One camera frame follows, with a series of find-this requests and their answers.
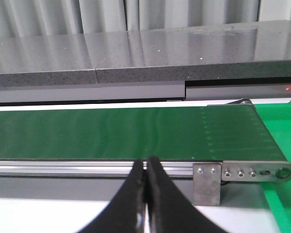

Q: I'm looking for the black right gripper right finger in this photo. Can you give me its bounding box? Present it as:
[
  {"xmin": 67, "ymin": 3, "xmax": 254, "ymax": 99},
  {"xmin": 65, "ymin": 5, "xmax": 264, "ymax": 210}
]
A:
[{"xmin": 146, "ymin": 156, "xmax": 225, "ymax": 233}]

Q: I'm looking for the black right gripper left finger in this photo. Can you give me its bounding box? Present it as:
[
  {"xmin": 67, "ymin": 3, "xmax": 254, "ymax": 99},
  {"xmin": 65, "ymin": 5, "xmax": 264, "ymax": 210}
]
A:
[{"xmin": 80, "ymin": 160, "xmax": 146, "ymax": 233}]

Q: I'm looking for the steel conveyor support leg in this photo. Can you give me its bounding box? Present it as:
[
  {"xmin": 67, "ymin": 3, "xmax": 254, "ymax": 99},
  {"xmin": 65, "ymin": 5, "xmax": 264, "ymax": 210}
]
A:
[{"xmin": 193, "ymin": 163, "xmax": 222, "ymax": 206}]

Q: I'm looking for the green conveyor belt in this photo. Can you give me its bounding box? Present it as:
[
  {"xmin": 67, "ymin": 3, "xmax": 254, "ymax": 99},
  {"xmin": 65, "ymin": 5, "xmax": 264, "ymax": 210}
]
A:
[{"xmin": 0, "ymin": 105, "xmax": 284, "ymax": 161}]

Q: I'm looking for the grey cabinet front panel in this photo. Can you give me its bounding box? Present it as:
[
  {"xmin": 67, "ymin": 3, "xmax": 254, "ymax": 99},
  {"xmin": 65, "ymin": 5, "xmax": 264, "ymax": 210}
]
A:
[{"xmin": 0, "ymin": 80, "xmax": 291, "ymax": 104}]

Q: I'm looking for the bright green collection tray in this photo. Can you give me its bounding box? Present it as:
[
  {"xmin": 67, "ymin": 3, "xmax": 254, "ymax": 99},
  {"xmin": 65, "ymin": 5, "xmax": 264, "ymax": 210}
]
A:
[{"xmin": 255, "ymin": 103, "xmax": 291, "ymax": 233}]

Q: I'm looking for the grey speckled stone countertop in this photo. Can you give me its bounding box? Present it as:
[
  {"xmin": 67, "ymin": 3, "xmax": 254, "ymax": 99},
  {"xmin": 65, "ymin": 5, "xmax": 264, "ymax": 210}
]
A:
[{"xmin": 0, "ymin": 20, "xmax": 291, "ymax": 88}]

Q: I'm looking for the white pleated curtain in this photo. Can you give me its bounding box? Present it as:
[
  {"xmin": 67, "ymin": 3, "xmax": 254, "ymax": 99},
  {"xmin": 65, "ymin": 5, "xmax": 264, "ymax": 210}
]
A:
[{"xmin": 0, "ymin": 0, "xmax": 291, "ymax": 38}]

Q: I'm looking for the steel conveyor end bracket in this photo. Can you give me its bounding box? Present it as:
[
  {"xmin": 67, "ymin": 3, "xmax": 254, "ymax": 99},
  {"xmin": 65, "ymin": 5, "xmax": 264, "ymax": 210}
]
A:
[{"xmin": 221, "ymin": 161, "xmax": 291, "ymax": 183}]

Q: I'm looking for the aluminium conveyor side rail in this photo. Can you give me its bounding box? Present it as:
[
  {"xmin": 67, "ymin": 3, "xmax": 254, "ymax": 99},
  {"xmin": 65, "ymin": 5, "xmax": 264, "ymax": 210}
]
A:
[{"xmin": 0, "ymin": 160, "xmax": 222, "ymax": 178}]

